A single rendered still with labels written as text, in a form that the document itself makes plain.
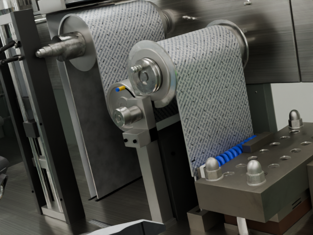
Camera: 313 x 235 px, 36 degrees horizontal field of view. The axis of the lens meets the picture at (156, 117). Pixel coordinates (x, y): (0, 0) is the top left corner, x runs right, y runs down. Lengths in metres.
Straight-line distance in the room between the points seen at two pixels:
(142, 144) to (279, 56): 0.42
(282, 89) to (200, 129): 3.04
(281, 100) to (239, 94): 2.95
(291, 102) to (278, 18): 2.88
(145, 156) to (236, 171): 0.20
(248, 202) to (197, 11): 0.61
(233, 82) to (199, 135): 0.17
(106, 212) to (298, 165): 0.53
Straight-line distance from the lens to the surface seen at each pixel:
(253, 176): 0.92
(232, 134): 1.13
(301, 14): 1.16
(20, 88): 1.27
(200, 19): 1.34
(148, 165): 1.06
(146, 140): 1.03
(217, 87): 1.09
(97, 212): 1.28
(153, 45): 0.99
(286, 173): 0.96
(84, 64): 1.22
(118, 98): 1.13
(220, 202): 0.96
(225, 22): 1.19
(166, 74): 0.98
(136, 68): 0.99
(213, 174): 0.97
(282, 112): 4.13
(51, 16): 1.31
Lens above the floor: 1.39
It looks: 13 degrees down
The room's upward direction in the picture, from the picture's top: 12 degrees counter-clockwise
